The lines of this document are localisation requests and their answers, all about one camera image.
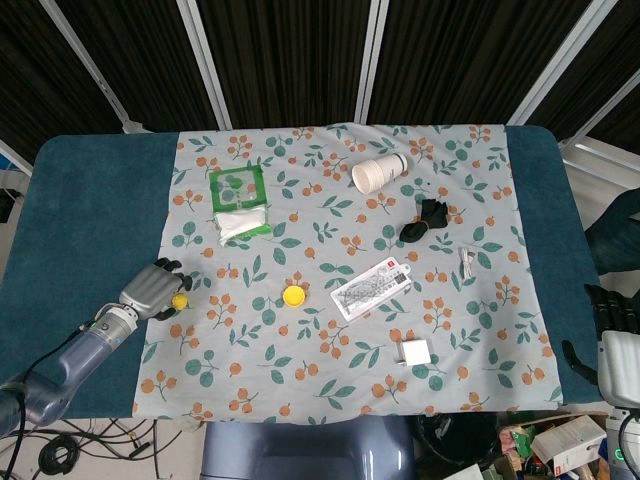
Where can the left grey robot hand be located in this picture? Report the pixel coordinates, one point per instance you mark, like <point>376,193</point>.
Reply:
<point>150,290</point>

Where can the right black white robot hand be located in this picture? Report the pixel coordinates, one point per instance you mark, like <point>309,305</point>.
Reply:
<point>620,360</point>

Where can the small yellow ball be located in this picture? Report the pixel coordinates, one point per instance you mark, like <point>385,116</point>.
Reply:
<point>180,301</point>

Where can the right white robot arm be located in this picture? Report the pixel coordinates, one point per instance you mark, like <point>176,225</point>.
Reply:
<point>627,440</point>

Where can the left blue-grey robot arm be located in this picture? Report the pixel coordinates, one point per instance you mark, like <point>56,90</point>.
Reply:
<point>75,357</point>

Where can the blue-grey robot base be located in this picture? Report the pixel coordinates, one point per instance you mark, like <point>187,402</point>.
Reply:
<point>305,450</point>

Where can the yellow bottle cap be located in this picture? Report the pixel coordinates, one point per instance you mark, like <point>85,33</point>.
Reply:
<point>293,296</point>

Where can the teal table cover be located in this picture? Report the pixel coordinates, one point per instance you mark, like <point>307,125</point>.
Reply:
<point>95,210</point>

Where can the white carton with red mark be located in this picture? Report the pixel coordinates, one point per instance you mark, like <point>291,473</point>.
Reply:
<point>567,442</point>

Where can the green-edged tissue packet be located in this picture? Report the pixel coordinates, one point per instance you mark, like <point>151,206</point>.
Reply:
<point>240,220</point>

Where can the dark blue chair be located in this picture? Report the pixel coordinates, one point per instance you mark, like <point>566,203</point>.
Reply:
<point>617,225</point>

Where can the cardboard box of clutter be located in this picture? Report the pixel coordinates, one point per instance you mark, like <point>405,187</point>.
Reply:
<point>515,450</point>

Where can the black rubbish bag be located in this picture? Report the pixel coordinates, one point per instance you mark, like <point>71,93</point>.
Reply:
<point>460,440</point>

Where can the white power adapter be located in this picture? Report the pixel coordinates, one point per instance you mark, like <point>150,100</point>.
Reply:
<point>416,352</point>

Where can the floral grey tablecloth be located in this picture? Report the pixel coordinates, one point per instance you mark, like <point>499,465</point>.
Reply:
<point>350,225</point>

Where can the packaged ruler set card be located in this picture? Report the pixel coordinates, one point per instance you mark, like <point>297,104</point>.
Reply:
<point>372,287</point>

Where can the black sock bundle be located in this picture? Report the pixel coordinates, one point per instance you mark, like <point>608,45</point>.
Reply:
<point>432,212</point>

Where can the white plastic bottle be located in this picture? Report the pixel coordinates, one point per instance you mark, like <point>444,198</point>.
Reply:
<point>375,172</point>

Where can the aluminium frame post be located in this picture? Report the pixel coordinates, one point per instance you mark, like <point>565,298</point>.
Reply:
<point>372,60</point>
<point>205,60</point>
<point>95,70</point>
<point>560,60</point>

